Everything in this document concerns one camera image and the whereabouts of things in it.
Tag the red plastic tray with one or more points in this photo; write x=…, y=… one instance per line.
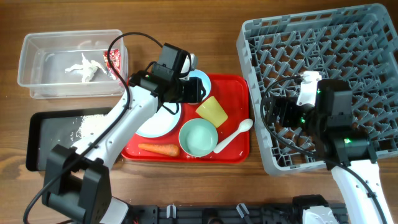
x=231, y=92

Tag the food scraps and rice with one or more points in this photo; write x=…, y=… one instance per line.
x=87, y=124

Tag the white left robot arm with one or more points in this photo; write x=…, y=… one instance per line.
x=77, y=182

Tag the light blue plate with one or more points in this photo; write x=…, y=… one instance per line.
x=162, y=122

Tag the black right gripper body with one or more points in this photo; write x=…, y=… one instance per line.
x=280, y=110

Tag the mint green bowl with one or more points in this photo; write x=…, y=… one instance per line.
x=198, y=137

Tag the light blue bowl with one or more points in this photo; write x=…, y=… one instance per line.
x=205, y=81

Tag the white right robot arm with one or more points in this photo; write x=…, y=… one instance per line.
x=347, y=152

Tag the black waste tray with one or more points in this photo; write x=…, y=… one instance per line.
x=47, y=129

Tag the red snack wrapper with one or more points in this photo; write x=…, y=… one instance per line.
x=115, y=57

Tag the yellow plastic cup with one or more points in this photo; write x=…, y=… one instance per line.
x=212, y=111

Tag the orange carrot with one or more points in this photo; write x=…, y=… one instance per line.
x=166, y=149

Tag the white tissue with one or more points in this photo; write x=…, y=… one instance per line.
x=87, y=69

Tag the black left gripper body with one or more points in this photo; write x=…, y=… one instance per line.
x=193, y=90

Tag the grey plastic dishwasher rack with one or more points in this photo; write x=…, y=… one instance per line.
x=356, y=44

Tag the clear plastic waste bin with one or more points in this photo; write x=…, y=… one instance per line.
x=45, y=56

